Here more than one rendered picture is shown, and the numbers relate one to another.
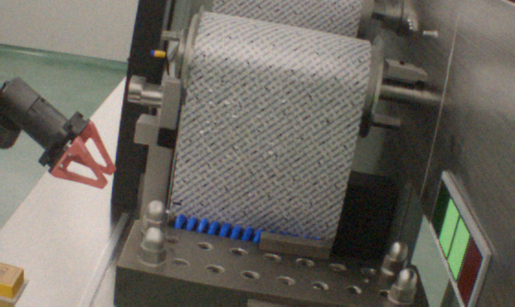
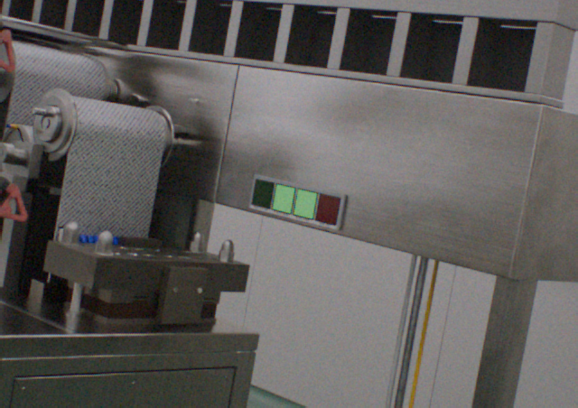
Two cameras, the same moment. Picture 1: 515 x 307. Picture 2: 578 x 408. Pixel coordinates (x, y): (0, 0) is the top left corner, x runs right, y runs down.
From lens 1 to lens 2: 1.56 m
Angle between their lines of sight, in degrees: 47
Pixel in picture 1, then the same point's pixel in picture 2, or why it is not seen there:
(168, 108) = (34, 163)
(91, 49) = not seen: outside the picture
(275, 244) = (134, 241)
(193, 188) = (71, 215)
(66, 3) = not seen: outside the picture
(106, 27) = not seen: outside the picture
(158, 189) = (23, 226)
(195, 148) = (73, 186)
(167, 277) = (125, 259)
